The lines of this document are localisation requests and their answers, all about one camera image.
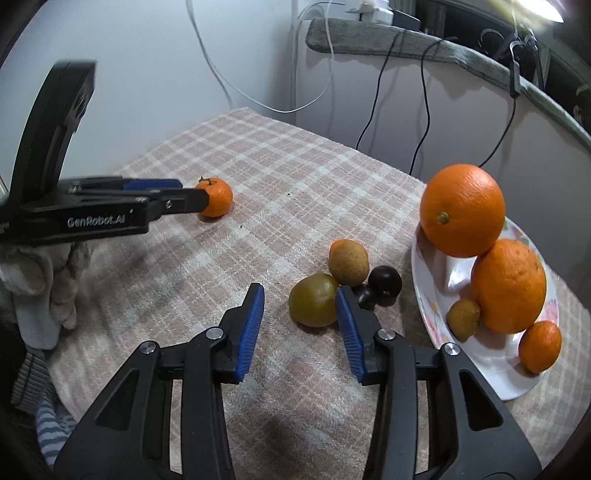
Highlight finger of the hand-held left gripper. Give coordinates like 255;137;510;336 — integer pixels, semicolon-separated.
69;176;183;193
139;187;211;217

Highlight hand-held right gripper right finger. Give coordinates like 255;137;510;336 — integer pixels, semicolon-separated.
335;285;542;480

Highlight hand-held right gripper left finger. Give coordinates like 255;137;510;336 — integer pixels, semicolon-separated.
53;283;266;480

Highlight small tangerine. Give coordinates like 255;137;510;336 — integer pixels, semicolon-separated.
518;320;563;374
196;176;234;219

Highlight green tomato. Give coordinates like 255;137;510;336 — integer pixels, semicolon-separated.
289;272;341;328

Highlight brown kiwi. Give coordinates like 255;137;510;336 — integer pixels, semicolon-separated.
445;299;482;343
328;239;369;286

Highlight white floral plate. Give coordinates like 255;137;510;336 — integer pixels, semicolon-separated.
411;217;561;401

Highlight rough large orange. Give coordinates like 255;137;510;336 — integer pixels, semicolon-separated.
470;239;548;335

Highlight smooth large orange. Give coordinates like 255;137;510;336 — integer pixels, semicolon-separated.
419;163;507;258

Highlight person's left hand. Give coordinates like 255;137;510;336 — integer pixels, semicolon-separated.
0;240;93;347

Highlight checked beige tablecloth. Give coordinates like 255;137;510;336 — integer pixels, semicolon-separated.
46;107;591;480

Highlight striped cloth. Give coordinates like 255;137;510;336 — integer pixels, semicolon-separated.
11;351;77;469

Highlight white power strip with chargers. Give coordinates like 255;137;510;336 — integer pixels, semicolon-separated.
344;0;393;24

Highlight black power adapter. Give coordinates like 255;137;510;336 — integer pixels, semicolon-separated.
392;8;422;29

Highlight white cable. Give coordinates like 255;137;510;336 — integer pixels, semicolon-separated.
186;0;334;114

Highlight black ring light cable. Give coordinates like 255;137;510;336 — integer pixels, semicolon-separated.
478;96;518;168

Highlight black inline cable switch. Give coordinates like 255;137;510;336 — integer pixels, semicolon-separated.
509;39;522;99

